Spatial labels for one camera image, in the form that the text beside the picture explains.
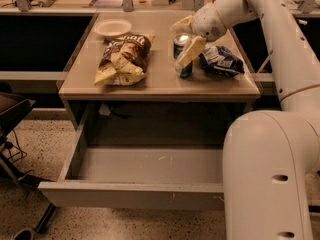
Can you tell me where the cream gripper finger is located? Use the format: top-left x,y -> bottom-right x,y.
170,15 -> 193,34
177,36 -> 206,68

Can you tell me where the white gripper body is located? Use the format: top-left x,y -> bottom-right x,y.
191,3 -> 227,42

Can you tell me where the redbull can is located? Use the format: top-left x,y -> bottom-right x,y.
173,33 -> 192,79

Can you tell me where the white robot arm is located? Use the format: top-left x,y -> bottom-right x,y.
172,0 -> 320,240

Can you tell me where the open grey top drawer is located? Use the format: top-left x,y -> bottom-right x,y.
38,103 -> 228,212

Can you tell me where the blue chip bag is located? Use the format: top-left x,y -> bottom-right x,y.
199,44 -> 245,77

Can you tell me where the grey cabinet table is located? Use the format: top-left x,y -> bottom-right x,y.
59,10 -> 260,125

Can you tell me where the brown yellow chip bag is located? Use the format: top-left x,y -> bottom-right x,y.
94,34 -> 154,87

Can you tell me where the white paper bowl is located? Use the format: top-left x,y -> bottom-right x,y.
94,19 -> 132,39

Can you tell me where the black office chair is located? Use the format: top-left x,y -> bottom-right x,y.
0,82 -> 57,240

